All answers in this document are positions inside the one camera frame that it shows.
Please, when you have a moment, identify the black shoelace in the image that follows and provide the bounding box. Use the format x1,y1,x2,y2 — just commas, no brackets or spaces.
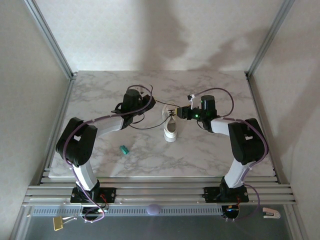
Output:
128,84,177,130

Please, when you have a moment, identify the white sneaker shoe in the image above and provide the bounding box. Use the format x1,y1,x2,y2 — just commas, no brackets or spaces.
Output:
161,102,180,143

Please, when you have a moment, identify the purple putty lump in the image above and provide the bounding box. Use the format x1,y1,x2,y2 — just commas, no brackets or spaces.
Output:
146,203,161,216

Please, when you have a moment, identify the black controller board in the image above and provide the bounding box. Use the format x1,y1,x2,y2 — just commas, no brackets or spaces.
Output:
82,206,110,221
221,205,241,221

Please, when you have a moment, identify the white plastic clip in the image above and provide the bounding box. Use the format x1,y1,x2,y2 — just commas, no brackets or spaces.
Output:
262,206,281,220

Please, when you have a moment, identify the gold binder clip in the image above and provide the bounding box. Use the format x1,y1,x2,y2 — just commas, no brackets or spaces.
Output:
52,216,78,231

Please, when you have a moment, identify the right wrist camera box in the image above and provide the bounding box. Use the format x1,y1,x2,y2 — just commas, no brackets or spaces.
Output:
187,93,199,110

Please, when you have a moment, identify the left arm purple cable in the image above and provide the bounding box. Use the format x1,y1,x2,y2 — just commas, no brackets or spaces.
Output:
61,84,153,224

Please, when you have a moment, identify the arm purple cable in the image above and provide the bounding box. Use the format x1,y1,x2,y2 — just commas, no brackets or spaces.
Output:
61,84,153,224
193,87,270,222

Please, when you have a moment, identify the aluminium side rail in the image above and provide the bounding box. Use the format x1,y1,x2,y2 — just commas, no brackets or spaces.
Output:
37,76,77,186
246,74,283,185

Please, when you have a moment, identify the aluminium rail frame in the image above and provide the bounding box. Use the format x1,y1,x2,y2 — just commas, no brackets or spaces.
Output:
21,176,298,207

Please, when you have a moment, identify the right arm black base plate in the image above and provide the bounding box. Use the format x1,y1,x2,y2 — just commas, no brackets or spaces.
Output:
203,186,250,203

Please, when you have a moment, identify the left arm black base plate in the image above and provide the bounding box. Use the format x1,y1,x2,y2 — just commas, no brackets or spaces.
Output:
70,186,117,204

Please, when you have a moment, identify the aluminium corner post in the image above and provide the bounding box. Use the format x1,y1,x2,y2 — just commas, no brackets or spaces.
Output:
23,0,77,80
246,0,296,78

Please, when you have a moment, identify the grey slotted cable duct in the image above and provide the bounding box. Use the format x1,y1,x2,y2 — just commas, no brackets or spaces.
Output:
29,205,225,217

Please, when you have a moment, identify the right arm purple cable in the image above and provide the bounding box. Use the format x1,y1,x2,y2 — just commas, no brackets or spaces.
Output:
193,87,270,222

